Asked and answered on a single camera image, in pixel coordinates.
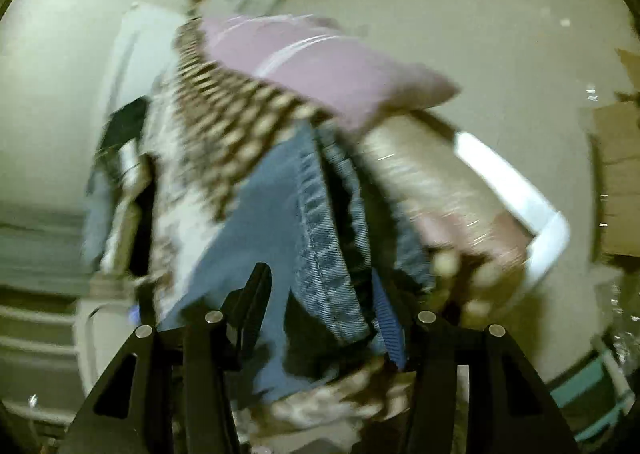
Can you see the white plastic laundry basket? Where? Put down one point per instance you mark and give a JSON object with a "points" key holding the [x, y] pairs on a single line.
{"points": [[515, 194]]}

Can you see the teal plastic stool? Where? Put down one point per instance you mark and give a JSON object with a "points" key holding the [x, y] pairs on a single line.
{"points": [[595, 394]]}

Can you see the brown checkered cloth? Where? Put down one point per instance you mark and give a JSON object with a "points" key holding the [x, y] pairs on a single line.
{"points": [[235, 124]]}

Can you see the cardboard box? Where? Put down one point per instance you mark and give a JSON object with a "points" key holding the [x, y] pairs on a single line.
{"points": [[617, 174]]}

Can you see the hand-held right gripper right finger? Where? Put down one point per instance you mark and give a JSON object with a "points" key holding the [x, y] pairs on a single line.
{"points": [[387, 319]]}

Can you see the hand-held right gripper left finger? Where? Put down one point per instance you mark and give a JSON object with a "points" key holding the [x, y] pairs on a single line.
{"points": [[252, 304]]}

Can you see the pink cloth with white stripes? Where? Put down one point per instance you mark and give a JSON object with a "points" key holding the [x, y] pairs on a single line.
{"points": [[320, 65]]}

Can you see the blue denim pants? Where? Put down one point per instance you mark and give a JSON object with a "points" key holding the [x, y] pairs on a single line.
{"points": [[260, 229]]}

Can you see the beige cloth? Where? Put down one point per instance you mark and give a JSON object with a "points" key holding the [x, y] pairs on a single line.
{"points": [[430, 184]]}

